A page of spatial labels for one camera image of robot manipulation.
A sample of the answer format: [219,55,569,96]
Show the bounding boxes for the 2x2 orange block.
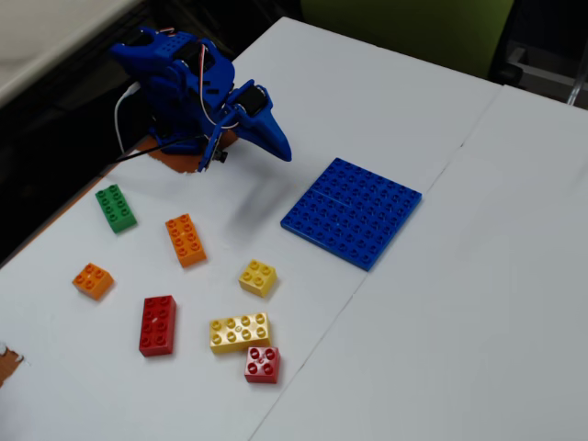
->
[72,262,115,302]

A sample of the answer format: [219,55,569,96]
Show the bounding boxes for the black cable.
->
[113,133,209,164]

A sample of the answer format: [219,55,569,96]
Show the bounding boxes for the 8x8 blue baseplate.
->
[279,157,424,273]

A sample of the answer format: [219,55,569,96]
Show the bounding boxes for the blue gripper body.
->
[223,78,273,135]

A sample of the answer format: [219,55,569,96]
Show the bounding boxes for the green chair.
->
[300,0,515,80]

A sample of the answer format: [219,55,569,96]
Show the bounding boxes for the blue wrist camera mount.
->
[197,117,231,175]

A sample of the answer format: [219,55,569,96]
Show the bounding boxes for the red white servo wires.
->
[196,41,241,130]

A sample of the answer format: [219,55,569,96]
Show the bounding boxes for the white cable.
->
[113,82,141,156]

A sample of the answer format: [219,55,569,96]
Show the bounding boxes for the grey metal frame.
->
[489,44,588,88]

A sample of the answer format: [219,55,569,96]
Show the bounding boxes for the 2x4 orange block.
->
[164,212,208,269]

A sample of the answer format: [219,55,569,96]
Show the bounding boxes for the white desk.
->
[0,0,144,109]

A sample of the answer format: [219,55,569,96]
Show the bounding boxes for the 2x2 red block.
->
[243,345,281,385]

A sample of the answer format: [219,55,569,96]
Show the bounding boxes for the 2x2 yellow block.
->
[238,258,278,299]

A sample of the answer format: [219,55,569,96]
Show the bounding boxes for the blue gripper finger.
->
[232,122,283,161]
[256,98,293,163]

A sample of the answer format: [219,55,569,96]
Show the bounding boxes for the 2x4 red block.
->
[139,294,177,358]

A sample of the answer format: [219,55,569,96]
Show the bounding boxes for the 2x4 yellow block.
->
[209,311,272,355]

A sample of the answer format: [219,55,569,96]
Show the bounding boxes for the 2x4 green block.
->
[95,183,138,234]

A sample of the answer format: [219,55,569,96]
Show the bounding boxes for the shiny metal leg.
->
[566,63,588,107]

